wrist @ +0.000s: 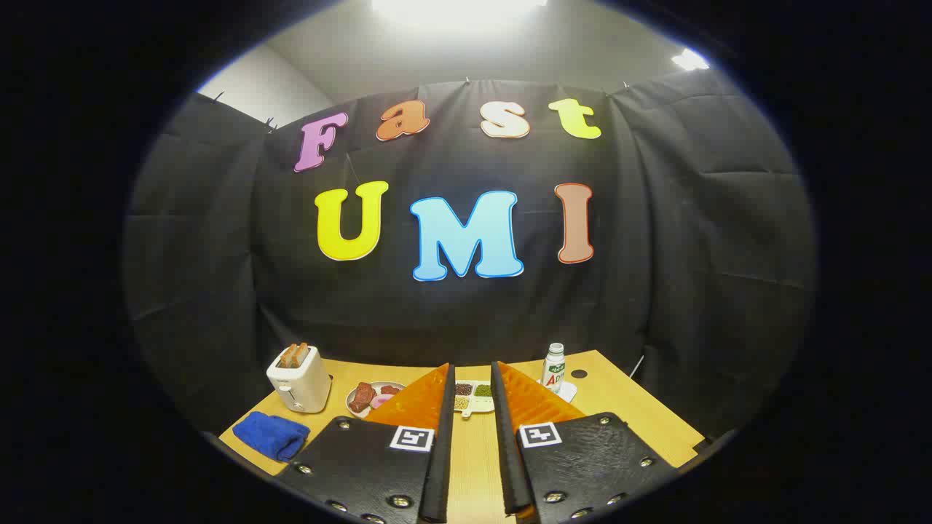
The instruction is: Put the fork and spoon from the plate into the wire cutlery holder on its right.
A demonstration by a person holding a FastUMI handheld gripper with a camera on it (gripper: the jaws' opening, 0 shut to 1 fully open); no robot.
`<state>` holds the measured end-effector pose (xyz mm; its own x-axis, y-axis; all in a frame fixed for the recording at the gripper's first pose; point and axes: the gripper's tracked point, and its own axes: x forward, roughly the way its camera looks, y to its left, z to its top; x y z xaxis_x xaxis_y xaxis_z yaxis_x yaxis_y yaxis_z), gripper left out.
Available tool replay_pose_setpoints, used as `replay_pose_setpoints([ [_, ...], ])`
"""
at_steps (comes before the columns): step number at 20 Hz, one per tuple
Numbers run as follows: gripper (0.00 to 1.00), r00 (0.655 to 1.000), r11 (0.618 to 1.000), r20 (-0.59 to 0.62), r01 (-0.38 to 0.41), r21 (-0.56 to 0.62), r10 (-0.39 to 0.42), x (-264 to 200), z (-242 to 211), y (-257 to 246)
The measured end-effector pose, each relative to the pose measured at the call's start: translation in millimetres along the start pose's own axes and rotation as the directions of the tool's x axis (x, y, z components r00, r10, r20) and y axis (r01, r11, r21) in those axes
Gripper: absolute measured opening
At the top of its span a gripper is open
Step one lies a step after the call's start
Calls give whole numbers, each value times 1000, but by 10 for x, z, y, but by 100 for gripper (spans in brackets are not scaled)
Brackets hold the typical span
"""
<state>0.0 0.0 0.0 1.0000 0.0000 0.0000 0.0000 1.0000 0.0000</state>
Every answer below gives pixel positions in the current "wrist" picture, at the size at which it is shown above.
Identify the ceiling light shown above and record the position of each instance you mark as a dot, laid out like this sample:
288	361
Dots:
689	60

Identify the white square coaster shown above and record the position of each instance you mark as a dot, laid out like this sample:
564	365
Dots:
569	393

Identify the blue towel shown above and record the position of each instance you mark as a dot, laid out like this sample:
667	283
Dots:
269	434

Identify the white divided bean dish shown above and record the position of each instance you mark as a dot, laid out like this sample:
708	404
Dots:
473	397

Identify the pink ham slice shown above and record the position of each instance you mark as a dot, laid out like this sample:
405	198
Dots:
382	400

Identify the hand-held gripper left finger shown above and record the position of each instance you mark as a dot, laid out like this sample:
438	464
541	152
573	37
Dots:
435	466

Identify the toast slices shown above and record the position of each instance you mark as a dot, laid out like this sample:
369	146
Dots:
293	355

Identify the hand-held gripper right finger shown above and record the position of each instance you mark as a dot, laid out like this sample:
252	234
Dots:
514	466

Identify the white toaster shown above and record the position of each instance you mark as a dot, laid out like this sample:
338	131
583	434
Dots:
302	386

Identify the white oval food plate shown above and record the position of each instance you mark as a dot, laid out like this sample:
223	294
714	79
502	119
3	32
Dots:
357	412

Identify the brown meat piece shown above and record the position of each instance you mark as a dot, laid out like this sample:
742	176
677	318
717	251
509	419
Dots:
361	397

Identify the white drink bottle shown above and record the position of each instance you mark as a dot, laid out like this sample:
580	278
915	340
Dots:
554	367

